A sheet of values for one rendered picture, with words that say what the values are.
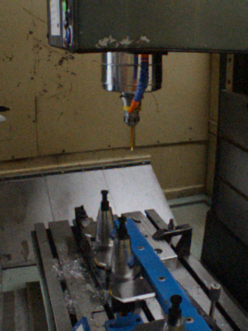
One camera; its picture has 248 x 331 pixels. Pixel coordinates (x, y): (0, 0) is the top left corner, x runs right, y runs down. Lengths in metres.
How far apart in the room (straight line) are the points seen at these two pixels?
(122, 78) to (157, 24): 0.29
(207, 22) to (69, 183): 1.50
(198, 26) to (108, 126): 1.45
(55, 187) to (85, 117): 0.39
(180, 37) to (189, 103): 1.56
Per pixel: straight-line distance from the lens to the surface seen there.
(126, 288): 0.65
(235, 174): 1.39
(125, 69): 0.92
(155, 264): 0.69
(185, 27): 0.69
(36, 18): 1.96
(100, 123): 2.07
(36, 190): 2.03
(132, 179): 2.12
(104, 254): 0.74
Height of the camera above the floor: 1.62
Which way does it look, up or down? 21 degrees down
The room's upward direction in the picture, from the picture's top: straight up
